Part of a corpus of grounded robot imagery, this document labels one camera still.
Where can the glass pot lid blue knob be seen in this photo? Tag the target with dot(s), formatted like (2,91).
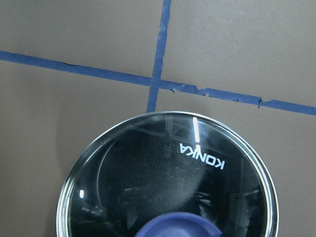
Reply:
(168,174)

